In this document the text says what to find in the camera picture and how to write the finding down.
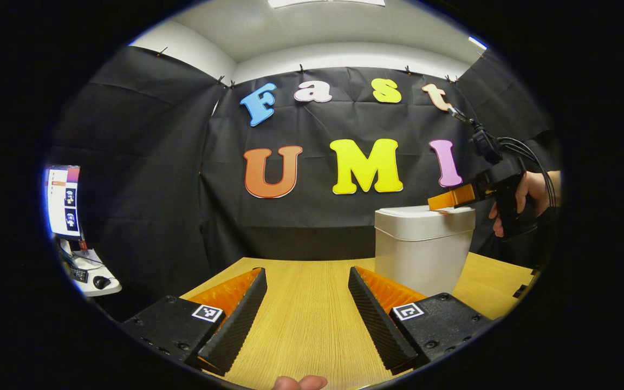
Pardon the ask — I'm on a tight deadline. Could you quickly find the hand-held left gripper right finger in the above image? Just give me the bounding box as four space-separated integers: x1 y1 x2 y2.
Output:
348 265 494 375

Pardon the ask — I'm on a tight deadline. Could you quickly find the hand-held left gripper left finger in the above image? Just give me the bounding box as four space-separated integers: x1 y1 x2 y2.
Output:
122 267 268 377

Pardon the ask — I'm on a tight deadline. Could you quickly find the white desktop garbage bin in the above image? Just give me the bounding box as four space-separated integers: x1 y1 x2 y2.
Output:
374 205 477 297

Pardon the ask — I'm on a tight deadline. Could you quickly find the wooden desktop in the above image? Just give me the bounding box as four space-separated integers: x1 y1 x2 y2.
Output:
179 252 535 390

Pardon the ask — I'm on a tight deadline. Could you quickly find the black backdrop cloth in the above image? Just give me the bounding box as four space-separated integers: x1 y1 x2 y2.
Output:
52 46 562 320

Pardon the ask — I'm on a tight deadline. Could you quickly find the white side desk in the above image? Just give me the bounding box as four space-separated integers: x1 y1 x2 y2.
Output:
57 241 123 297

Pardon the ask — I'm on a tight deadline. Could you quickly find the computer monitor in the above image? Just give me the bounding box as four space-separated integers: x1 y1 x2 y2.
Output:
45 165 82 240

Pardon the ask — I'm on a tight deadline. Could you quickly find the long ceiling light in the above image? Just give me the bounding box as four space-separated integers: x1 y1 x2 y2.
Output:
268 0 386 8

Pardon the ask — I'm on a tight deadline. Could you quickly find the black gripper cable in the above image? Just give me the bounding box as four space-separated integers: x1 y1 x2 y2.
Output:
499 135 557 300
499 140 555 207

